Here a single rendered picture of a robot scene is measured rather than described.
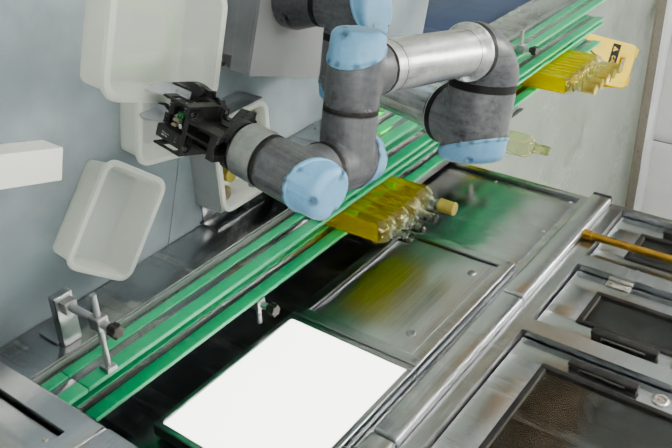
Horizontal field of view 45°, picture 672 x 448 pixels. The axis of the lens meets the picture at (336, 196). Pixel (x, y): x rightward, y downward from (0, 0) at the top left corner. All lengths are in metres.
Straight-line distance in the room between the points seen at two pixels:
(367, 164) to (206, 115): 0.23
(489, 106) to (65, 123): 0.78
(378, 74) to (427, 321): 0.93
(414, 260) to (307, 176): 1.13
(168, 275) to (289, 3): 0.63
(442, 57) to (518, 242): 1.12
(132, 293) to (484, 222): 1.05
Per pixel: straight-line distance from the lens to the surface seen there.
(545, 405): 1.78
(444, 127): 1.42
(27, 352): 1.65
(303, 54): 1.91
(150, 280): 1.77
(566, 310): 2.04
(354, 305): 1.94
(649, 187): 8.44
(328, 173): 0.99
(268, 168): 1.02
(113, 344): 1.64
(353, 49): 1.05
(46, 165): 1.53
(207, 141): 1.08
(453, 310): 1.93
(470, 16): 3.10
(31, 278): 1.67
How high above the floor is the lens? 2.01
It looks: 32 degrees down
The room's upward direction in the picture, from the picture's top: 108 degrees clockwise
